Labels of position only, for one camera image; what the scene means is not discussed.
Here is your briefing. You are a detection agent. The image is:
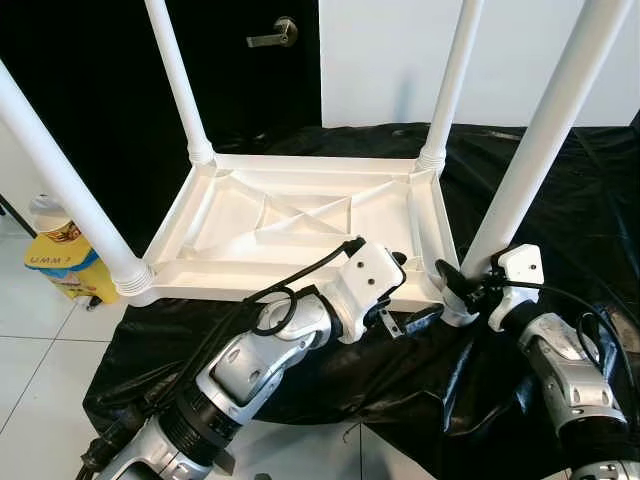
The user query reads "black plastic sheet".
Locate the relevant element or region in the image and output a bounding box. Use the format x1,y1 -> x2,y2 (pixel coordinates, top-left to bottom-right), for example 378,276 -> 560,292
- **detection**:
82,120 -> 640,480

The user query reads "white plastic table top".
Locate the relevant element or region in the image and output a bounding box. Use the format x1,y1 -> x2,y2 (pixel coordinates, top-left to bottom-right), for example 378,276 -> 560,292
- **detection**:
125,150 -> 476,326

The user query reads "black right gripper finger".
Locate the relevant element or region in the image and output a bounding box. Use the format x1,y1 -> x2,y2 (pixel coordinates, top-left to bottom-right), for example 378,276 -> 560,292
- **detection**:
436,258 -> 479,313

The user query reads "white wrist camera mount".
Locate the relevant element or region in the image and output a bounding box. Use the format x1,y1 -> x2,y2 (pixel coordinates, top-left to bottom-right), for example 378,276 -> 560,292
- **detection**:
488,243 -> 546,331
322,238 -> 409,343

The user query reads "black door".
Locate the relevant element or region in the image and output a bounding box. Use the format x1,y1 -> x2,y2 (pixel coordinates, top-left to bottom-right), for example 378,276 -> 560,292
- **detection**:
0,0 -> 323,251

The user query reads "yellow box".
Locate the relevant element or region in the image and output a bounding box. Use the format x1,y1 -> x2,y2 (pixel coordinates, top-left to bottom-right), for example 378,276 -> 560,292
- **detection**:
25,230 -> 121,303

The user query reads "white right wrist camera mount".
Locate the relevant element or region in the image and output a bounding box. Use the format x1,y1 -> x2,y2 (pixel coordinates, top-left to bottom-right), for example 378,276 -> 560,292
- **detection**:
488,243 -> 546,331

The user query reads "metal door handle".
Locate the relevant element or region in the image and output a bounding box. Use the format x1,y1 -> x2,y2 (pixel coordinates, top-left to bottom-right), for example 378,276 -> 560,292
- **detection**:
247,15 -> 299,49

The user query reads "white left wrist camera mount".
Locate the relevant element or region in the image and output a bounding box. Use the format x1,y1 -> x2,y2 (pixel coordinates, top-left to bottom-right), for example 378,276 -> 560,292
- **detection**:
322,238 -> 409,343

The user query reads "instant noodle cup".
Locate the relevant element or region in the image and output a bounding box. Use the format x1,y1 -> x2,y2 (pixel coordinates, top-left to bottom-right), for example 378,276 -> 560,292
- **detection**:
28,195 -> 81,241

